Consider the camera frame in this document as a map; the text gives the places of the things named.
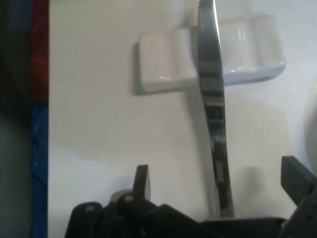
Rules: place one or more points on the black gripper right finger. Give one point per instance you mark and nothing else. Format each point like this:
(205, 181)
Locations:
(302, 188)

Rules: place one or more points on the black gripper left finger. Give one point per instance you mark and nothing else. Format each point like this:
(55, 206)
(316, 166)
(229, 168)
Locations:
(123, 220)

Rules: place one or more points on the silver serrated table knife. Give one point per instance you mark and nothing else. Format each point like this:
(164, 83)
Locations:
(211, 74)

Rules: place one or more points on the blue giant building block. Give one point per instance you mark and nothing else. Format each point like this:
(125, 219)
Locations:
(39, 161)

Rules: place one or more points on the white ceramic cutlery rest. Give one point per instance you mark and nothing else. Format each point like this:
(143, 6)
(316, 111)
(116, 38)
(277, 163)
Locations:
(166, 62)

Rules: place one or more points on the red giant building block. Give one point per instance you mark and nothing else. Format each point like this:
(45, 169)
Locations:
(39, 49)

